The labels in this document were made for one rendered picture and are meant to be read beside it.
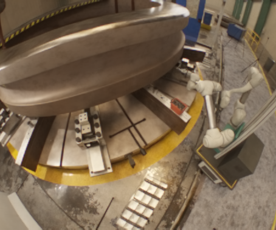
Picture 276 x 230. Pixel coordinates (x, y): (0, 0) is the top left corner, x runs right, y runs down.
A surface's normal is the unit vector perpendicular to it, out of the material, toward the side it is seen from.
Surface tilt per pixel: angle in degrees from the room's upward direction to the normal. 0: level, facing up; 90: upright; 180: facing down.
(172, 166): 0
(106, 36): 90
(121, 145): 0
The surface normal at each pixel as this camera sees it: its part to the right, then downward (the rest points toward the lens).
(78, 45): 0.37, 0.75
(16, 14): 0.87, 0.40
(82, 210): 0.00, -0.58
